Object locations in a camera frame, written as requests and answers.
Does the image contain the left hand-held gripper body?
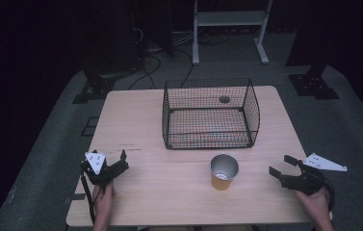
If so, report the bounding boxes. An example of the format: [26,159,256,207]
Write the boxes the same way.
[80,149,119,191]

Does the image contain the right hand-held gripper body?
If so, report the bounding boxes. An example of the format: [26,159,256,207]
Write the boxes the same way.
[279,152,349,196]

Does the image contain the orange paper cup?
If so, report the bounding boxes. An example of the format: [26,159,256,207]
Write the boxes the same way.
[210,153,240,192]

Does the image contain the black wire basket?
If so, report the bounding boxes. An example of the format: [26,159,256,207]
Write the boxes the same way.
[161,77,262,151]

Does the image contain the person's right hand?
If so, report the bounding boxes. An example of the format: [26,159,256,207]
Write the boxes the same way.
[293,187,333,223]

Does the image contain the person's left hand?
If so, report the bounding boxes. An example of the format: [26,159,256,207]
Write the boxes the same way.
[91,181,117,223]

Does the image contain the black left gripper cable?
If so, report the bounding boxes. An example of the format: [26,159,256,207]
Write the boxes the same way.
[80,172,96,225]

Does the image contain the black stand with base plate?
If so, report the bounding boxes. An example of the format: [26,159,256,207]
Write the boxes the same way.
[71,47,144,105]
[285,0,341,100]

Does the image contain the black floor cable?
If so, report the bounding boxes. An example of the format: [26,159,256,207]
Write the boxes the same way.
[171,47,194,90]
[126,53,163,91]

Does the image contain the white metal stand frame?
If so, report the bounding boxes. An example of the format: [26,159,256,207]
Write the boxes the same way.
[192,0,273,66]

